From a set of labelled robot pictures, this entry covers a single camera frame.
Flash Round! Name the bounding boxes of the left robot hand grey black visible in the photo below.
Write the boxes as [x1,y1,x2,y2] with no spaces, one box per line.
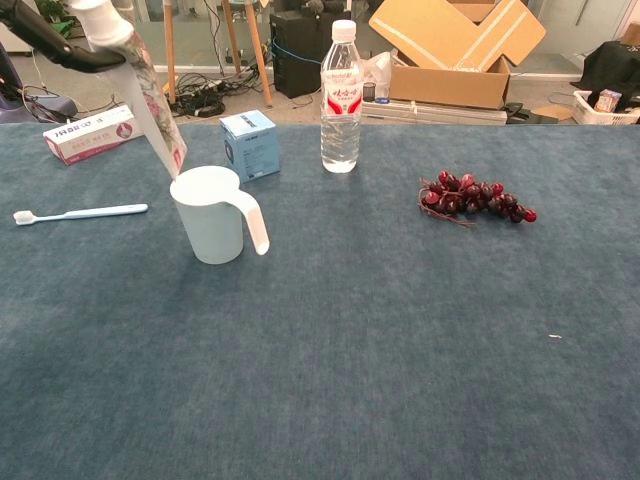
[0,0,127,74]

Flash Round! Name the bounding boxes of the floral toothpaste tube white cap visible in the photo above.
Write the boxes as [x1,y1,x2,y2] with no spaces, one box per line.
[68,0,189,181]

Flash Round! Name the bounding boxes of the light blue toothbrush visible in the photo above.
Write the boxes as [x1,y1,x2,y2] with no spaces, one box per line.
[13,203,150,227]

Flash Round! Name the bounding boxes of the white pink toothpaste carton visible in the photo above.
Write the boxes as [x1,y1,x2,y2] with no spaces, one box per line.
[42,104,149,167]

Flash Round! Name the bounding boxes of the small blue carton box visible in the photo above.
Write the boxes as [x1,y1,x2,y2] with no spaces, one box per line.
[218,109,282,184]

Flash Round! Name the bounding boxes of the open cardboard box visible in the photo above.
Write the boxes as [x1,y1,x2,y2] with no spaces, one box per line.
[368,0,548,111]

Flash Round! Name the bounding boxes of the green bag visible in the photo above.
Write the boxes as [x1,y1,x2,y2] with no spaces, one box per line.
[47,17,77,42]

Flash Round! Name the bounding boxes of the purple machine base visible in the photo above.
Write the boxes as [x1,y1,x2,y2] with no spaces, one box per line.
[0,42,79,125]

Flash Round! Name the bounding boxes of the white cabinet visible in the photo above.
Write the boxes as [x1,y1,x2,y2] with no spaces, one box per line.
[0,19,36,54]

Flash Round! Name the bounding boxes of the wooden stand leg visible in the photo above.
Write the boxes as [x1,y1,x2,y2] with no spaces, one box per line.
[162,0,179,105]
[221,0,243,76]
[243,0,274,109]

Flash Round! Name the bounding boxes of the black computer tower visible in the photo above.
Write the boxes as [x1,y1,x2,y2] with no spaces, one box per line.
[269,10,346,100]

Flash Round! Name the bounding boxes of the clear water bottle red label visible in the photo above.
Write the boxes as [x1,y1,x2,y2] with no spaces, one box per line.
[319,19,365,175]

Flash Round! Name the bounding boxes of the white plastic bag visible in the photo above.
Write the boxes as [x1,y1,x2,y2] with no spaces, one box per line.
[359,49,396,101]

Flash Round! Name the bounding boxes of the long white flat boards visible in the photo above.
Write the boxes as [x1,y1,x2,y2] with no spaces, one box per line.
[360,99,509,126]

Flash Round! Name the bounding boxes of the blue table cloth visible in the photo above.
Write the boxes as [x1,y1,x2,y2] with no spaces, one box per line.
[0,122,640,480]

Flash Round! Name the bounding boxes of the bunch of red grapes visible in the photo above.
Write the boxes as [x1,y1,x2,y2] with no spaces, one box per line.
[418,170,539,229]

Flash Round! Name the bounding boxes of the black flat floor item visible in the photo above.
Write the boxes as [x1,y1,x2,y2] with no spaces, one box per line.
[504,102,559,125]

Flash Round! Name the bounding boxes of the flat cardboard piece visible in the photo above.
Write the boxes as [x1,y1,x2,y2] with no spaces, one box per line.
[531,103,576,122]

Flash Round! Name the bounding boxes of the white plastic basket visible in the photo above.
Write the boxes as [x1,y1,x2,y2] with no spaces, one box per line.
[571,89,640,126]

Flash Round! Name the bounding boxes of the small printed carton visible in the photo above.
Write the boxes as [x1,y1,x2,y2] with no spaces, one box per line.
[593,88,624,114]

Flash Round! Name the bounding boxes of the black cloth covered object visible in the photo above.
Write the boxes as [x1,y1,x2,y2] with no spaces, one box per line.
[569,40,640,109]

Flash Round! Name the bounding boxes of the tangle of black cables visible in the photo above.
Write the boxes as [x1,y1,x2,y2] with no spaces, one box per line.
[159,72,261,120]

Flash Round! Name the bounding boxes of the light blue cup with handle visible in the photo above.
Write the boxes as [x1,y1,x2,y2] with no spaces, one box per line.
[169,165,271,266]

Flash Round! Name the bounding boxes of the blue cable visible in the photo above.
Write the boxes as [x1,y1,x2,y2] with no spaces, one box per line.
[272,38,324,66]

